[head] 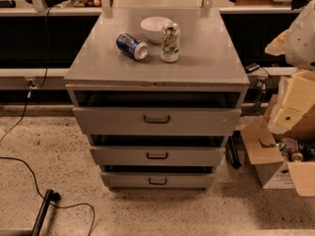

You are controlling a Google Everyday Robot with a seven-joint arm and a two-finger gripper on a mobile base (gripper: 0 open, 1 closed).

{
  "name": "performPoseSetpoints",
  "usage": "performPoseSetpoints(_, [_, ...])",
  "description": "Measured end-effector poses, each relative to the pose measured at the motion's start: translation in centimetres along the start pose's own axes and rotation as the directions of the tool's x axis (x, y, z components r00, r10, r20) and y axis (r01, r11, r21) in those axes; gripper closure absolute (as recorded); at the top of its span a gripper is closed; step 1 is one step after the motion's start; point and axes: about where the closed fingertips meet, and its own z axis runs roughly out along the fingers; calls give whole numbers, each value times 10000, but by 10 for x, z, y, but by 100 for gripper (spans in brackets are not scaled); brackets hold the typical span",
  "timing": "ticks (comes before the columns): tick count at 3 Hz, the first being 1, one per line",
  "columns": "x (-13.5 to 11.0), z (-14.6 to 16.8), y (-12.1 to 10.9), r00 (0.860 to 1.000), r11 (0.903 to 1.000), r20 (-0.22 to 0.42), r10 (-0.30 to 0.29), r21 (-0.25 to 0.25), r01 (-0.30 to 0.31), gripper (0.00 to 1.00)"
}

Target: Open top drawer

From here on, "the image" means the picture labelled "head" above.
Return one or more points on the grey top drawer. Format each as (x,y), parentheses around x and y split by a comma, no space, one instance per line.
(156,121)

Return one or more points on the grey drawer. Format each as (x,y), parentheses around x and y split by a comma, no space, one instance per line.
(156,121)
(123,180)
(158,156)

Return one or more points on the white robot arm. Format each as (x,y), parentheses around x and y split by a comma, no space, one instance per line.
(296,94)

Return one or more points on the grey drawer cabinet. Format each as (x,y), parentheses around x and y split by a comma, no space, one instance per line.
(208,74)

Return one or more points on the grey middle drawer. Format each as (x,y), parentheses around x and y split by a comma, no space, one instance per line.
(158,156)

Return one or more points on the grey bottom drawer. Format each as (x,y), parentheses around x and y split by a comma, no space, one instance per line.
(123,180)

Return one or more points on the open cardboard box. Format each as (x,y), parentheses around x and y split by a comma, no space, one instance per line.
(272,167)

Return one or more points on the blue soda can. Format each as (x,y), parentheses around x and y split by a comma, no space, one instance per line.
(132,47)

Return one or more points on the green white soda can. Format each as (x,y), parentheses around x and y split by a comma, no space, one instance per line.
(170,42)

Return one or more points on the white bowl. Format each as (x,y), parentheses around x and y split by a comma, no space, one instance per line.
(153,27)

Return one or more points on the small black device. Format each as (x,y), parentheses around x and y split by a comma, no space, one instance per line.
(251,68)

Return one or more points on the black metal stand leg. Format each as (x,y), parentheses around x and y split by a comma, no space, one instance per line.
(50,198)

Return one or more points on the red can in box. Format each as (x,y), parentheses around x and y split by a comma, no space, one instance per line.
(295,155)

